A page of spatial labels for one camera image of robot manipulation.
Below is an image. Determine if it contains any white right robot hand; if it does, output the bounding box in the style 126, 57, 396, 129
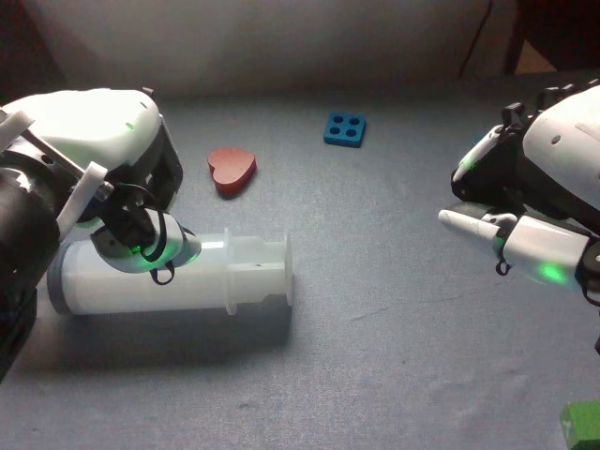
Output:
438, 79, 600, 306

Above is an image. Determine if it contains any red heart block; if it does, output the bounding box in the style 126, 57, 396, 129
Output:
207, 147, 258, 194

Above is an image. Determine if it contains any large translucent white syringe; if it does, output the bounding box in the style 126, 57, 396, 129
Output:
46, 228, 295, 316

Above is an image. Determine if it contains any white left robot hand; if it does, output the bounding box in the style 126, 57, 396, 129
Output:
7, 87, 203, 286

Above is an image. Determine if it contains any green block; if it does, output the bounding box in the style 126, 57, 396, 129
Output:
560, 400, 600, 450

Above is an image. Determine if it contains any blue square four-hole block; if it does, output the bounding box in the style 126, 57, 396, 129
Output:
322, 111, 368, 149

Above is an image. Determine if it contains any thin black hanging cable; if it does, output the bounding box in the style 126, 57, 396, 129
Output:
457, 0, 496, 79

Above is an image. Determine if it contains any grey table cloth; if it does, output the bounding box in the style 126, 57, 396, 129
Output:
0, 69, 600, 450

